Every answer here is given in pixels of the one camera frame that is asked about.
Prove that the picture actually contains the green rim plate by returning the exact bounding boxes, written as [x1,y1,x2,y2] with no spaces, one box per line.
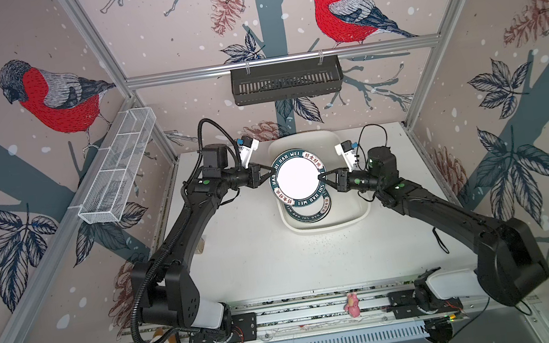
[284,190,332,224]
[269,149,326,207]

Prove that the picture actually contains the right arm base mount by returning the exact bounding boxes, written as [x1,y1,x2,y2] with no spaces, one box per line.
[385,267,463,319]

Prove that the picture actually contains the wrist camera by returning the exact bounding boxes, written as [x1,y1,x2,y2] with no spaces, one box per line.
[236,135,260,168]
[335,140,359,172]

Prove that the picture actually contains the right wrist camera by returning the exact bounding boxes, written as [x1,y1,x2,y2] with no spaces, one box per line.
[335,140,359,172]

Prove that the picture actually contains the pink toy figure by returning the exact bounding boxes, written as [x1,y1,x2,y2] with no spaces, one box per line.
[344,292,361,318]

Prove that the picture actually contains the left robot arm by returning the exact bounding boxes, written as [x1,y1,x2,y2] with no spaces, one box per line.
[130,135,275,343]

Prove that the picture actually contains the black hanging wire basket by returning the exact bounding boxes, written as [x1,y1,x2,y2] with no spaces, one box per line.
[231,55,344,107]

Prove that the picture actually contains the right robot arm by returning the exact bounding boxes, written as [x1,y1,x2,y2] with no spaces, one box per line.
[318,146,549,307]

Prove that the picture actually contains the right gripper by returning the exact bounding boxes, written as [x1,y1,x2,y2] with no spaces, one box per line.
[319,161,387,200]

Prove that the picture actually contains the horizontal aluminium frame bar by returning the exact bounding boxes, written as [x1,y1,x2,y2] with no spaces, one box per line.
[125,34,441,90]

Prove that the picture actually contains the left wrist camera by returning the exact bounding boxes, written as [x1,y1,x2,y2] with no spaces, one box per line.
[236,135,260,168]

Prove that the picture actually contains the black corrugated cable hose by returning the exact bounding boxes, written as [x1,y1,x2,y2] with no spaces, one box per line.
[103,113,267,343]

